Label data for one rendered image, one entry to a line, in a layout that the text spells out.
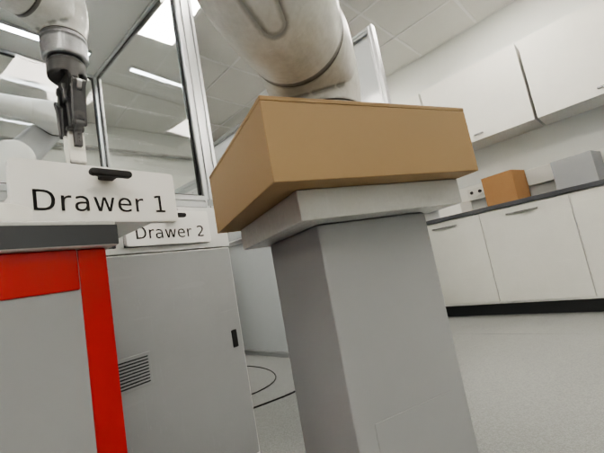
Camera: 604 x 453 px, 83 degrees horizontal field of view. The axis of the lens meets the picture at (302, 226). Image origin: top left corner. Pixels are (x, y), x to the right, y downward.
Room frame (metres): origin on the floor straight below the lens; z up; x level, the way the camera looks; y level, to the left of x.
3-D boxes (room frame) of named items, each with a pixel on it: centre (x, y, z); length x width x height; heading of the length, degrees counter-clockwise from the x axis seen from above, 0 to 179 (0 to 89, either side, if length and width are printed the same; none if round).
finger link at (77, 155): (0.69, 0.44, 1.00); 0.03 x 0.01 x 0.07; 141
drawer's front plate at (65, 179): (0.65, 0.37, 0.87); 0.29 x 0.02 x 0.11; 141
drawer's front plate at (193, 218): (1.09, 0.42, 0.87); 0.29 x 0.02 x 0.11; 141
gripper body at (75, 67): (0.70, 0.45, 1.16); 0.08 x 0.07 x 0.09; 51
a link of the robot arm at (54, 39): (0.70, 0.45, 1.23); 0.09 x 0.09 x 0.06
